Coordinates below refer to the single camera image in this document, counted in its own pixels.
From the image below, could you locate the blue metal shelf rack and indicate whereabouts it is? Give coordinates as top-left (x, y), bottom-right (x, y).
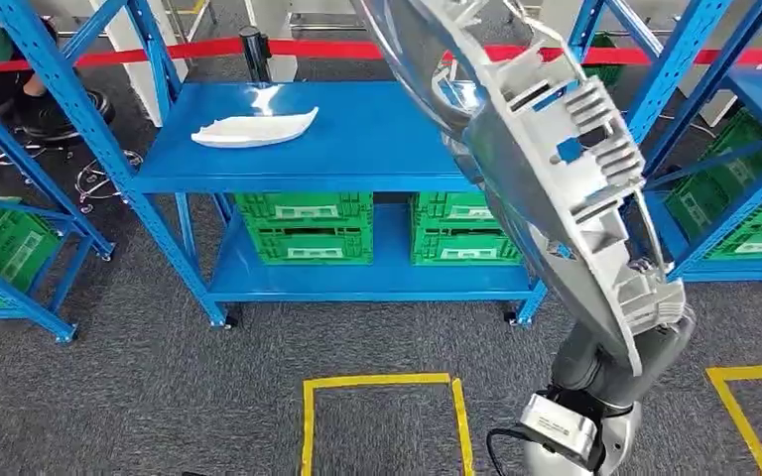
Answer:
top-left (0, 79), bottom-right (117, 345)
top-left (642, 0), bottom-right (762, 285)
top-left (0, 0), bottom-right (737, 330)

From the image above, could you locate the white table frame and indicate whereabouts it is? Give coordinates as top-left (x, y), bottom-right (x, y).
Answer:
top-left (244, 0), bottom-right (382, 84)

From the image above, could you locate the black stool with chrome base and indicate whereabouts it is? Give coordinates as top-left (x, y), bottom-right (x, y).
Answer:
top-left (0, 88), bottom-right (146, 216)

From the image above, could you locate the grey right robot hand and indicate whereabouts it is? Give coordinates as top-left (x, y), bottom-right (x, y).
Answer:
top-left (550, 306), bottom-right (698, 414)

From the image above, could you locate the black stanchion post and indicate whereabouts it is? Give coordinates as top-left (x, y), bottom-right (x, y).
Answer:
top-left (238, 25), bottom-right (273, 85)

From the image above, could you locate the yellow floor tape square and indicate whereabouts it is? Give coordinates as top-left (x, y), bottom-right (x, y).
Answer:
top-left (705, 363), bottom-right (762, 476)
top-left (299, 372), bottom-right (477, 476)

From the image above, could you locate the white plastic car part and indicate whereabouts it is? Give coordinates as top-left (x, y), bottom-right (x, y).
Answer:
top-left (190, 105), bottom-right (321, 150)

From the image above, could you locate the silver wheel hubcap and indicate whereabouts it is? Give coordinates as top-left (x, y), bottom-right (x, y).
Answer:
top-left (353, 0), bottom-right (689, 378)

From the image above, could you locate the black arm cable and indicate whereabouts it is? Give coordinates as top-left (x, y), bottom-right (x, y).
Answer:
top-left (485, 426), bottom-right (535, 476)

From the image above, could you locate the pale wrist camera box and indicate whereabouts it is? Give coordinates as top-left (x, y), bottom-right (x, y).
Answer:
top-left (519, 392), bottom-right (600, 463)

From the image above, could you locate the red barrier belt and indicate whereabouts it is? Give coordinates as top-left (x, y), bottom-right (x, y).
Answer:
top-left (0, 36), bottom-right (762, 77)

